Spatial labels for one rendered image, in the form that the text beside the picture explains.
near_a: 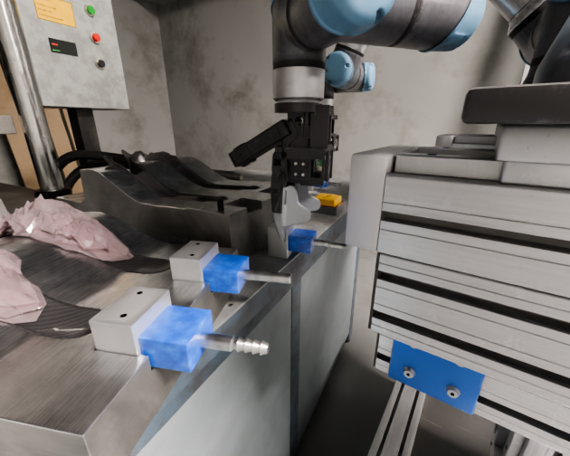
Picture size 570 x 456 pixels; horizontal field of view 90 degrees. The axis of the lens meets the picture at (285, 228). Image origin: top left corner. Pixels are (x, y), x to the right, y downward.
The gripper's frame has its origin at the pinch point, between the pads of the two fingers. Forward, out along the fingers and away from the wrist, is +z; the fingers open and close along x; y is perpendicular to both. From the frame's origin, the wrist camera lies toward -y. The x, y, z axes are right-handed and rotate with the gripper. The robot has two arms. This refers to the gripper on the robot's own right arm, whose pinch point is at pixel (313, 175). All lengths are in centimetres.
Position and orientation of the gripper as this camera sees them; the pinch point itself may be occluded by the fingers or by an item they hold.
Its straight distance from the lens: 102.5
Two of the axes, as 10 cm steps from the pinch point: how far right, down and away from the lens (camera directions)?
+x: 6.4, -2.6, 7.2
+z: 0.0, 9.4, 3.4
